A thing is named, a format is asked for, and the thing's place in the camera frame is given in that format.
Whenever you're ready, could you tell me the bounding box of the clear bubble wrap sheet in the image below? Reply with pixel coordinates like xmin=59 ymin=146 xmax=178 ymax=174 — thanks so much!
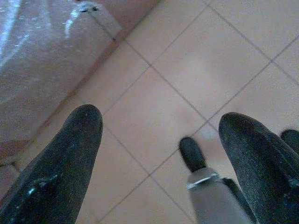
xmin=0 ymin=0 xmax=123 ymax=145

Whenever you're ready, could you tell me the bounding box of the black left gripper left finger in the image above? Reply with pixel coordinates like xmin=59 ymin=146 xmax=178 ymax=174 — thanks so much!
xmin=0 ymin=104 xmax=104 ymax=224

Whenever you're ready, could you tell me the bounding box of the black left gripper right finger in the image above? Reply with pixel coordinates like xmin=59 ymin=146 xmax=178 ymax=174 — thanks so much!
xmin=218 ymin=112 xmax=299 ymax=224

